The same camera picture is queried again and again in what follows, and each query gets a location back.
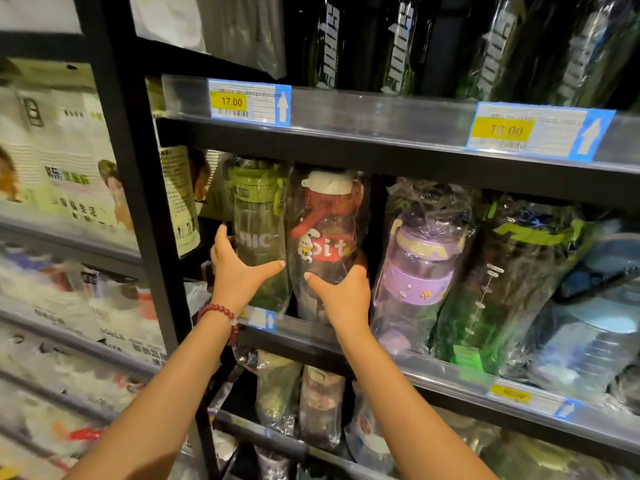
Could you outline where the person's left hand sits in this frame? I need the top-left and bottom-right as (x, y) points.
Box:
(209, 223), (287, 315)

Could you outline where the person's right hand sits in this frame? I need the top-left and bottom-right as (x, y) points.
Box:
(303, 264), (372, 341)

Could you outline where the purple cartoon bottle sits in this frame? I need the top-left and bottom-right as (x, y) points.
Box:
(369, 177), (476, 357)

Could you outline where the red lid bottle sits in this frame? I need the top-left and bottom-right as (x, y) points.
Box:
(287, 167), (371, 328)

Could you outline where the green lid bottle pink handle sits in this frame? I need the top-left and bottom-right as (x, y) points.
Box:
(235, 347), (303, 435)
(479, 429), (616, 480)

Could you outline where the black metal store shelving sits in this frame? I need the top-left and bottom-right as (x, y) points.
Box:
(0, 0), (640, 480)

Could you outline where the blue bottle with straw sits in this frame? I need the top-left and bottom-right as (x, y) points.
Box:
(499, 219), (640, 401)

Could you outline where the person's right forearm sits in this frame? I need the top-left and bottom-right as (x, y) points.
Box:
(337, 327), (499, 480)

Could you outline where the person's left forearm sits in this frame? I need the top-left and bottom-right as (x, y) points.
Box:
(62, 314), (239, 480)

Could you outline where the yellow white price label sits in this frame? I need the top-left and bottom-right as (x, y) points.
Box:
(239, 305), (279, 334)
(465, 101), (617, 163)
(207, 78), (293, 128)
(487, 378), (583, 421)

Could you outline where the cream printed packet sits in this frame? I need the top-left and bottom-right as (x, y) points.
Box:
(187, 147), (236, 221)
(145, 77), (202, 258)

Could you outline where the red white bagged item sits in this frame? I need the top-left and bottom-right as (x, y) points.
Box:
(52, 424), (109, 443)

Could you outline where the grey clear plastic packet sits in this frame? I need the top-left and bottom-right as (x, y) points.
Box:
(197, 0), (289, 81)

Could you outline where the row of dark bagged bottles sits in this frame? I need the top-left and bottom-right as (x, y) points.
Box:
(279, 0), (640, 111)

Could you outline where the white plastic packet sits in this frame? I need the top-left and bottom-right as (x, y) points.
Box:
(129, 0), (207, 53)

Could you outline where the red bead bracelet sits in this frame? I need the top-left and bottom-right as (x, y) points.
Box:
(197, 303), (240, 347)

